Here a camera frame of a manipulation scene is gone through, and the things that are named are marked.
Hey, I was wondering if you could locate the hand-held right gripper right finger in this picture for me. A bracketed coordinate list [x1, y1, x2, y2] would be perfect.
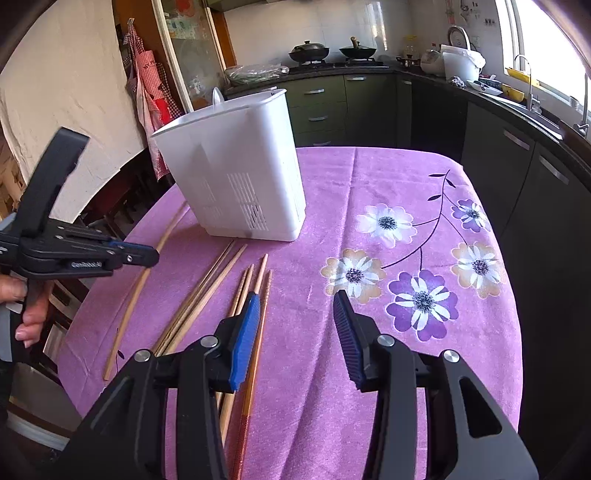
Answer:
[333, 291, 539, 480]

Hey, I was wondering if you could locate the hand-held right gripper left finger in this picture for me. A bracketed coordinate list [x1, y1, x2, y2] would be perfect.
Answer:
[46, 292, 262, 480]

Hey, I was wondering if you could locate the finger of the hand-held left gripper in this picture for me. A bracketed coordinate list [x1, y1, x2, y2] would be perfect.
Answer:
[108, 248, 160, 268]
[45, 224, 129, 253]

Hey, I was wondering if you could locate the wooden chopstick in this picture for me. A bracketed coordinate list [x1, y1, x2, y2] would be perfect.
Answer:
[151, 240, 237, 356]
[159, 244, 249, 357]
[102, 202, 188, 381]
[225, 270, 247, 320]
[232, 270, 274, 480]
[218, 254, 270, 446]
[233, 263, 256, 319]

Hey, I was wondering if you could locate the white plastic utensil basket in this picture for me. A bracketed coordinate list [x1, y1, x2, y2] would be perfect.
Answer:
[151, 88, 308, 243]

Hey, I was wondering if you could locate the person's left hand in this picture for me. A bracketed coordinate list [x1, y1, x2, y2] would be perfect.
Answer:
[0, 276, 50, 348]

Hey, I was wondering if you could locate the wooden chair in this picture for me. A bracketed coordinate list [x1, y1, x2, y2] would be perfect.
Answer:
[78, 152, 160, 243]

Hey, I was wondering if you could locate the pink floral tablecloth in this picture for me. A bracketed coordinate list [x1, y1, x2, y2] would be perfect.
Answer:
[58, 147, 525, 480]

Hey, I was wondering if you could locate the red checkered apron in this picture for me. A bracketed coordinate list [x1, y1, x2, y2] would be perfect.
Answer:
[121, 18, 185, 183]

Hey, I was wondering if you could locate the glass sliding door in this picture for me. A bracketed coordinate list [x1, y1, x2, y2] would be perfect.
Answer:
[152, 0, 237, 116]

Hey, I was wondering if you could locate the plastic bag of vegetables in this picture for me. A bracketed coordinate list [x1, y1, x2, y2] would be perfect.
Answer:
[224, 64, 290, 86]

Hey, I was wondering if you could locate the green kitchen cabinet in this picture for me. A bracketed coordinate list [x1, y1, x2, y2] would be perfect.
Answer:
[226, 74, 399, 148]

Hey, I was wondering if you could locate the dark kitchen cabinet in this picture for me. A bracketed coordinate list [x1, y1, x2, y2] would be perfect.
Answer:
[396, 74, 591, 361]

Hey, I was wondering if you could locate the black lidded wok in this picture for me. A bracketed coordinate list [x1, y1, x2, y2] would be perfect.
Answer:
[288, 41, 331, 64]

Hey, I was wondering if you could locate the gas stove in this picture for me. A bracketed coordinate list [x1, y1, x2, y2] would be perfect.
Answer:
[287, 58, 391, 73]

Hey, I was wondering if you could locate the white plate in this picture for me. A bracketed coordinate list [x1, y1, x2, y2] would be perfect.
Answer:
[466, 78, 505, 96]

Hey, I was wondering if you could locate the white rice cooker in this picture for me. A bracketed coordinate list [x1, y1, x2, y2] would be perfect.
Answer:
[419, 48, 447, 75]

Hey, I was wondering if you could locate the condiment bottle cluster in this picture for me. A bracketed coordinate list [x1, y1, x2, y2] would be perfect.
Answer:
[396, 36, 422, 68]

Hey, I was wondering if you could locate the white plastic bucket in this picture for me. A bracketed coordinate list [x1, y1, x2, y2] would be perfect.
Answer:
[440, 44, 486, 84]

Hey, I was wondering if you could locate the small chrome faucet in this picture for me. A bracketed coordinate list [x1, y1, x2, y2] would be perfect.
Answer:
[514, 54, 542, 112]

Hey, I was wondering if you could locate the yellow container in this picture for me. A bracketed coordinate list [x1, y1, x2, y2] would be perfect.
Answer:
[505, 67, 539, 87]

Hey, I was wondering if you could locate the tall chrome faucet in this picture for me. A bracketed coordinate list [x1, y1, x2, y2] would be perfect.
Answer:
[574, 73, 591, 136]

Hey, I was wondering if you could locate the window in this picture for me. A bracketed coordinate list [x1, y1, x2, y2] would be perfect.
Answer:
[496, 0, 591, 108]

